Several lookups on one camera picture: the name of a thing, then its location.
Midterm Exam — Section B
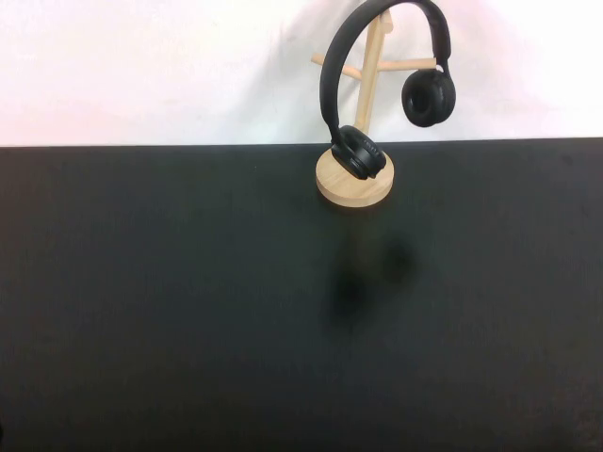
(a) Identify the black over-ear headphones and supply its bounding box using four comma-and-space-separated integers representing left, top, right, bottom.
318, 0, 458, 182

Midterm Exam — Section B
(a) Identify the wooden headphone stand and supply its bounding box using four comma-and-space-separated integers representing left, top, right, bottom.
310, 10, 437, 209

